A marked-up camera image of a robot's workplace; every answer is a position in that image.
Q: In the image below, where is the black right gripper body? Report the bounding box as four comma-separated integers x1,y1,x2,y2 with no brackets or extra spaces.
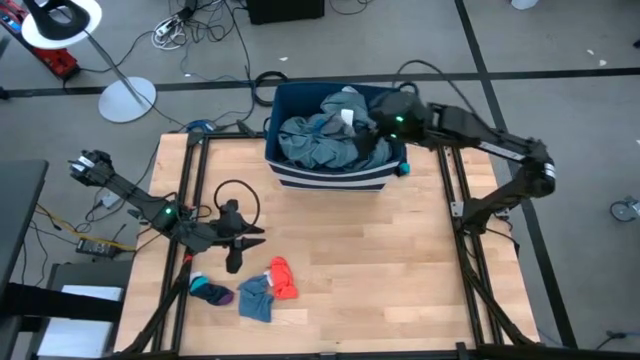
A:
368,91,434,149

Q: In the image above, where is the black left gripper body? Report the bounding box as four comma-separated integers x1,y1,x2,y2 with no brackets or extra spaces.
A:
187,218,237,254

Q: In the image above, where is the teal and purple sock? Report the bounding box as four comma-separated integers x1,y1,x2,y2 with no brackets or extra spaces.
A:
188,271,236,307

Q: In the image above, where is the dark grey garment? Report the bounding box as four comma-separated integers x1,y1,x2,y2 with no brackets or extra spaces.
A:
319,89,377,132

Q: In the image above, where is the small blue-grey garment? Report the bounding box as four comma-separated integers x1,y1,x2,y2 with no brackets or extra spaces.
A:
236,273,276,324

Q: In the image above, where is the teal blue garment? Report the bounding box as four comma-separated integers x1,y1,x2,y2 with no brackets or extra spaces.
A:
277,112,394,172

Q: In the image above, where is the small red garment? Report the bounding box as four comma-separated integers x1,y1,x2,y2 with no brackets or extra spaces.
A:
263,256,300,302

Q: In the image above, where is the navy white striped basket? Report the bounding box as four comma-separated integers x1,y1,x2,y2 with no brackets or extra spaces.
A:
263,81,408,193

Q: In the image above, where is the grey power adapter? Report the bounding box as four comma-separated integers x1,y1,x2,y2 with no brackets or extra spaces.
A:
99,191,124,210

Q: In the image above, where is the black power adapter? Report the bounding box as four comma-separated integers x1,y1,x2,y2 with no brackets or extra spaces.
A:
74,236,122,260

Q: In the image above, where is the black box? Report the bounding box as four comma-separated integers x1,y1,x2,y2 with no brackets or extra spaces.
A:
246,0,326,26

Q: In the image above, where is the white lamp stand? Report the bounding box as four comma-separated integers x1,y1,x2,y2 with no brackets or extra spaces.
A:
20,0,158,125

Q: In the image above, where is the grey white cabinet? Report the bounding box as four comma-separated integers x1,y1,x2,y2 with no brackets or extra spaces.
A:
28,259,134,360

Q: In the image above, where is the black desk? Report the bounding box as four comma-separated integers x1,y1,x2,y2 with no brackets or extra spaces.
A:
0,158,50,302

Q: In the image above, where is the white power strip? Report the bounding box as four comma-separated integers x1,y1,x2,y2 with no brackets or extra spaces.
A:
152,16,187,52

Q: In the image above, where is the red tool box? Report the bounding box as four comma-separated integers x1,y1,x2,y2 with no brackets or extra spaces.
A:
0,0,82,82

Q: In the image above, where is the grey caster wheel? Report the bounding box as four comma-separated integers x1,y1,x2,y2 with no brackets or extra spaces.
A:
609,195,640,224

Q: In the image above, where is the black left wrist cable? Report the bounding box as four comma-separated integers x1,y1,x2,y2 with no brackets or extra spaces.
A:
213,178,263,236

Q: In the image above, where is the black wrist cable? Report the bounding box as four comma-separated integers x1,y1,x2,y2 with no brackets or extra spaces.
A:
213,178,263,236
394,59,482,117

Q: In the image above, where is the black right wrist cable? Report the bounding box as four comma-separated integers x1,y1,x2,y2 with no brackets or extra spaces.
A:
394,59,482,117

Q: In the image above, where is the blue cable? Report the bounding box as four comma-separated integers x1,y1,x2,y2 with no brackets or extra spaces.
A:
185,118,218,135

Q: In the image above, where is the coiled black cable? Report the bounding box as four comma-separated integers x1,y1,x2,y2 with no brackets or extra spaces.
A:
253,70,291,108

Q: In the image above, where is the looped black floor cable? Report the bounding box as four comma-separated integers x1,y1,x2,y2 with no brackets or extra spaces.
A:
328,0,375,17

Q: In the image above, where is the yellow cable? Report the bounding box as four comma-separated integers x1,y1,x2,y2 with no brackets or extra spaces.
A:
34,201,137,252

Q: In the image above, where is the long black floor cable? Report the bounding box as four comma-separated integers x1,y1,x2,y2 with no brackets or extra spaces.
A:
218,0,257,132

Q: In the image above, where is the black plug with blue cable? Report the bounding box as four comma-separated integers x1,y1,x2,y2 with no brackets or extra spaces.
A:
593,328,640,352

